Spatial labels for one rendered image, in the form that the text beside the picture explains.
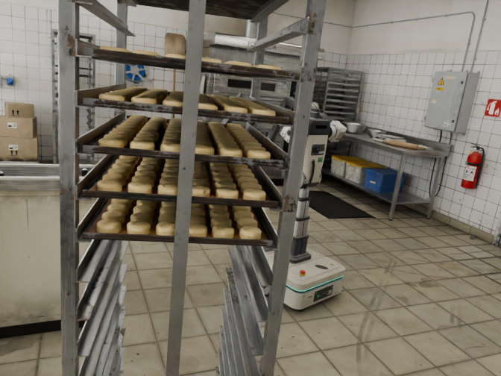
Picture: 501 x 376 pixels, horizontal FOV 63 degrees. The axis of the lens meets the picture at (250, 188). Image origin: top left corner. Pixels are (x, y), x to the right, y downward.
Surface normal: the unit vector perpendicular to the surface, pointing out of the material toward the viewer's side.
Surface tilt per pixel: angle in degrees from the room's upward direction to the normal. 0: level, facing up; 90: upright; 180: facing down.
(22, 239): 90
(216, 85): 90
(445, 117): 90
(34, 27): 90
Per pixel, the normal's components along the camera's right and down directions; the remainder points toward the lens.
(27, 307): 0.40, 0.27
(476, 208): -0.92, 0.00
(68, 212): 0.15, 0.26
